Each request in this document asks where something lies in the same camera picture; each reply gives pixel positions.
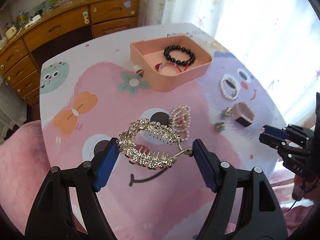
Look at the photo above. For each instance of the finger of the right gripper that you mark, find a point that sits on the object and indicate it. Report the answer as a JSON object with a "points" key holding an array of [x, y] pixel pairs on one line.
{"points": [[275, 132], [272, 141]]}

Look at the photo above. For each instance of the small gold earring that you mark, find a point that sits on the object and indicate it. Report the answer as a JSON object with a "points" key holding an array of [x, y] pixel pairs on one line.
{"points": [[227, 112], [219, 126]]}

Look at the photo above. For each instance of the white lace covered furniture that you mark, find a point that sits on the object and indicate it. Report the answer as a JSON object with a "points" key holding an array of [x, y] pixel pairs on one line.
{"points": [[13, 109]]}

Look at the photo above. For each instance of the wooden desk with drawers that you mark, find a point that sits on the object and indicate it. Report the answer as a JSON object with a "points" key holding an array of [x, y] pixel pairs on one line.
{"points": [[68, 25]]}

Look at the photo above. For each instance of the yellow mug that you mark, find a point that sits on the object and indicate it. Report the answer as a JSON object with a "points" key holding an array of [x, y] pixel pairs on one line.
{"points": [[11, 32]]}

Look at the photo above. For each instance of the gold rhinestone hair claw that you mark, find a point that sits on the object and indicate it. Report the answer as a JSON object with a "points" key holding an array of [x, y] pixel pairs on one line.
{"points": [[151, 144]]}

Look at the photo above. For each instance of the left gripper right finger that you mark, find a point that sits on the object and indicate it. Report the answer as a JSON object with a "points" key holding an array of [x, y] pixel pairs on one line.
{"points": [[260, 215]]}

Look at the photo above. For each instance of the pearl bow hair clip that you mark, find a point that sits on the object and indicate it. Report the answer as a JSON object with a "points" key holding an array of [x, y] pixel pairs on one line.
{"points": [[179, 121]]}

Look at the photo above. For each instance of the white floral curtain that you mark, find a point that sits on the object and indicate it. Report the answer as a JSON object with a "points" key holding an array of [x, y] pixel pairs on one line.
{"points": [[277, 40]]}

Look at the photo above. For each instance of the pink plastic tray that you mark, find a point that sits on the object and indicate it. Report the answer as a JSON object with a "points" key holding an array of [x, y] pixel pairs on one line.
{"points": [[169, 62]]}

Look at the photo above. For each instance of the cartoon print tablecloth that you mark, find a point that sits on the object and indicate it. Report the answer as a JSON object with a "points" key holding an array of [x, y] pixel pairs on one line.
{"points": [[90, 94]]}

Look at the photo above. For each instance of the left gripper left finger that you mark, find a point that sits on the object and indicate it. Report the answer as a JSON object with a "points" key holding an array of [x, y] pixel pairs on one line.
{"points": [[51, 215]]}

